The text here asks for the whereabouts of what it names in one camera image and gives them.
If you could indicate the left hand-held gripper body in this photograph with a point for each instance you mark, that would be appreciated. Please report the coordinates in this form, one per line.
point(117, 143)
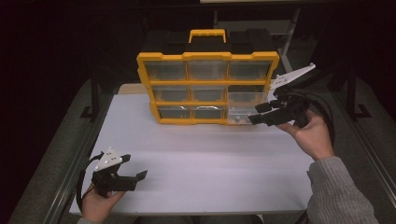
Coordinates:
point(112, 179)

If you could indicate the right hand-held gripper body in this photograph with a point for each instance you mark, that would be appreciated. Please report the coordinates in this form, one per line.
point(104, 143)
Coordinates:
point(288, 105)

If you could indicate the clear plastic drawer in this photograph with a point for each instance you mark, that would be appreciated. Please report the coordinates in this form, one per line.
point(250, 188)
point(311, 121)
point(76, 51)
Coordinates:
point(241, 112)

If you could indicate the yellow black organizer case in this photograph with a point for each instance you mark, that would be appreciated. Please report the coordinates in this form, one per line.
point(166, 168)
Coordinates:
point(205, 56)

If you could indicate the person's left hand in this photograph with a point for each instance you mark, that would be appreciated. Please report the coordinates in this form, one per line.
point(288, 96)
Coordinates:
point(99, 207)

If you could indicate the person's right hand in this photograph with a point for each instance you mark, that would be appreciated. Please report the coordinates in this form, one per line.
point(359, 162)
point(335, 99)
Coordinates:
point(313, 137)

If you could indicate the black metal stand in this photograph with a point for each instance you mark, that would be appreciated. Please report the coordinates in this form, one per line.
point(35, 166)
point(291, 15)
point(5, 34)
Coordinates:
point(94, 93)
point(352, 93)

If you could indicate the tan wooden board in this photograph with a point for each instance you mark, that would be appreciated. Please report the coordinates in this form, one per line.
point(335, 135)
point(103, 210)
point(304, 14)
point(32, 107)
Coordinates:
point(132, 89)

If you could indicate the light metal stand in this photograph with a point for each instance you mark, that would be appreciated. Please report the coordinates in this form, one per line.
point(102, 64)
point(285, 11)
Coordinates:
point(291, 34)

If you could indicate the grid of clear drawers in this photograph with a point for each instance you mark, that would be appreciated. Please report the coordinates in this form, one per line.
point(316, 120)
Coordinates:
point(174, 93)

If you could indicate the aluminium table rail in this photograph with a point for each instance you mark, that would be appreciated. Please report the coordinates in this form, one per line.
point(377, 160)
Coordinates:
point(373, 161)
point(67, 183)

